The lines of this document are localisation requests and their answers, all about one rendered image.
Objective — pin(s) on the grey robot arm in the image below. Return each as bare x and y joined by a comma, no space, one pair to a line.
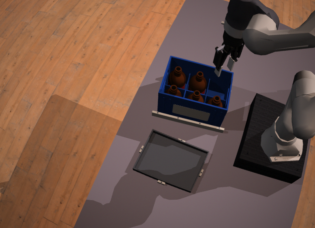
254,22

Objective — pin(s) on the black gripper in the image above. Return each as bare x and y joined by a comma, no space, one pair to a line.
230,45

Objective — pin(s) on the dark blue crate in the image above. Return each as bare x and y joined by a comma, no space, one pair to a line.
191,109

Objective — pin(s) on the brown bottle with blue label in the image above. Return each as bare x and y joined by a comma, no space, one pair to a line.
216,101

